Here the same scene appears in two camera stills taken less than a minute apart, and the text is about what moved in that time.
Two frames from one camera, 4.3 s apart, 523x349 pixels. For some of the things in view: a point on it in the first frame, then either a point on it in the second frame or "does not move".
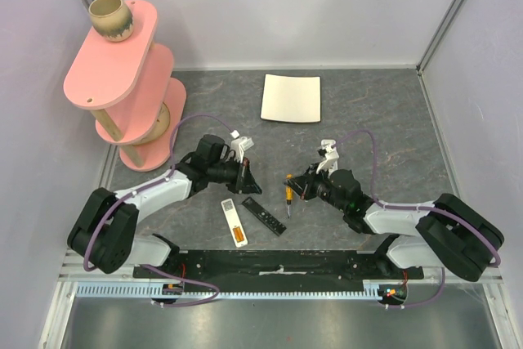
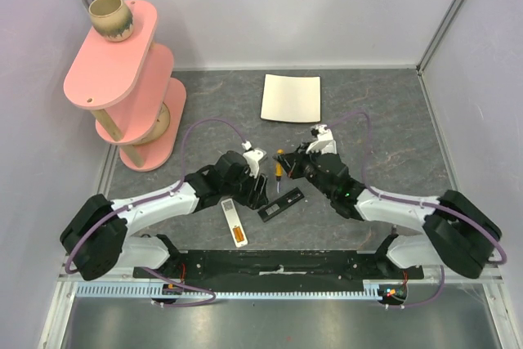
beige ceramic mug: x=111 y=17 does not move
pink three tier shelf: x=130 y=85 does not move
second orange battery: x=240 y=234 does not move
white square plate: x=292 y=99 does not move
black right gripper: x=310 y=185 to x=303 y=162
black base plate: x=288 y=268 does not move
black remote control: x=263 y=217 to x=280 y=204
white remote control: x=234 y=222 does not move
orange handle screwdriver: x=288 y=194 to x=279 y=171
